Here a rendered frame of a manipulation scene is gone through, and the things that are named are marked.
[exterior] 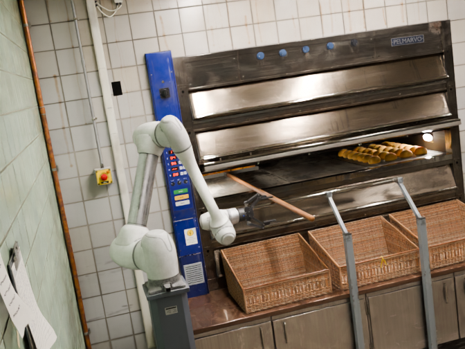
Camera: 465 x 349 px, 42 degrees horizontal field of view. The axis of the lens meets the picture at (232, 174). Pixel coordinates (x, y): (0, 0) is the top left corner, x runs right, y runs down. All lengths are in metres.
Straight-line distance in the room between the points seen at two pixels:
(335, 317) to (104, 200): 1.58
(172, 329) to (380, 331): 1.47
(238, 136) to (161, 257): 1.29
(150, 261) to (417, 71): 2.37
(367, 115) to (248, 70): 0.88
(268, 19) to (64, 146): 1.50
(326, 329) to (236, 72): 1.68
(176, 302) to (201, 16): 1.81
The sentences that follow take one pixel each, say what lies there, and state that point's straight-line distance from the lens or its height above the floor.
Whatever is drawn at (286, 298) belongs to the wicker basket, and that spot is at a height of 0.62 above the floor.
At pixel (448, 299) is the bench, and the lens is 4.13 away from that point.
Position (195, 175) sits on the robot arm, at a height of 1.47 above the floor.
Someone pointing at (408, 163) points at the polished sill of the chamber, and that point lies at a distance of 4.42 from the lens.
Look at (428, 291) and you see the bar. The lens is 3.97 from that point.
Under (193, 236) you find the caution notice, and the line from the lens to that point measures 3.94.
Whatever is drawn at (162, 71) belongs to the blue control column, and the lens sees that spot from 3.81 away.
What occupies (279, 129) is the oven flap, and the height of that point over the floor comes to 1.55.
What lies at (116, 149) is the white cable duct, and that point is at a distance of 3.81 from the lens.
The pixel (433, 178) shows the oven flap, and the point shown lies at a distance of 4.54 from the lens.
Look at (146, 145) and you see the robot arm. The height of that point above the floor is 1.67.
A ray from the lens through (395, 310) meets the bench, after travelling 3.97.
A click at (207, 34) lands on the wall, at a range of 3.90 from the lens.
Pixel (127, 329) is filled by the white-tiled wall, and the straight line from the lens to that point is 4.10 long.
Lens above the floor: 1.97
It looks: 10 degrees down
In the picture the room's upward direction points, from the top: 8 degrees counter-clockwise
